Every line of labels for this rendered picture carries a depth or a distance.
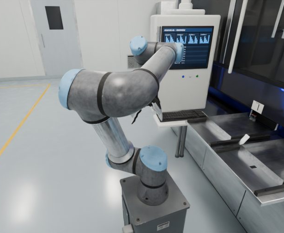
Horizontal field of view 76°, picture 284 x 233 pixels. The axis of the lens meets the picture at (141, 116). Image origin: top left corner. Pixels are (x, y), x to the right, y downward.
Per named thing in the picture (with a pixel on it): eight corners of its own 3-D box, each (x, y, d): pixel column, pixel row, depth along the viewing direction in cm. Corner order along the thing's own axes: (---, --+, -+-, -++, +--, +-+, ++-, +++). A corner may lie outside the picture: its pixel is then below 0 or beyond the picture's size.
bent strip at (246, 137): (243, 142, 107) (246, 133, 104) (247, 145, 104) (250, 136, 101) (222, 145, 104) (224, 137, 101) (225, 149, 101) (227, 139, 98)
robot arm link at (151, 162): (162, 190, 75) (164, 164, 69) (132, 181, 79) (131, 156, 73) (169, 170, 85) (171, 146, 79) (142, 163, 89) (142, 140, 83)
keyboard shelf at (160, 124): (197, 109, 171) (198, 107, 170) (213, 124, 147) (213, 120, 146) (150, 113, 165) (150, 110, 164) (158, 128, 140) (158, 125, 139)
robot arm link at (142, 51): (156, 34, 73) (160, 51, 83) (130, 33, 77) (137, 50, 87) (152, 51, 71) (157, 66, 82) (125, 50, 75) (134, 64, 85)
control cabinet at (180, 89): (196, 101, 183) (210, 10, 147) (206, 109, 166) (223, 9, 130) (147, 104, 176) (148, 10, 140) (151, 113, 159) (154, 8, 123)
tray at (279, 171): (289, 142, 107) (292, 137, 105) (341, 174, 84) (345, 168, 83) (238, 150, 100) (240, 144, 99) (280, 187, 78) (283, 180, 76)
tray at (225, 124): (247, 116, 137) (249, 112, 135) (277, 134, 114) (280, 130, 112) (206, 120, 130) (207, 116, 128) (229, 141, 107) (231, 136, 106)
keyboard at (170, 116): (200, 111, 162) (200, 108, 160) (208, 118, 149) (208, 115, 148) (156, 114, 156) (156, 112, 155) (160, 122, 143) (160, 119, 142)
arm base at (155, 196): (142, 210, 78) (142, 193, 74) (132, 184, 91) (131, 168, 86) (174, 199, 83) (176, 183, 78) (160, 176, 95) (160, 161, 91)
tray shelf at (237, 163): (242, 115, 142) (243, 113, 141) (352, 185, 81) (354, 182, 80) (184, 122, 132) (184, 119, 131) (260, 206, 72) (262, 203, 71)
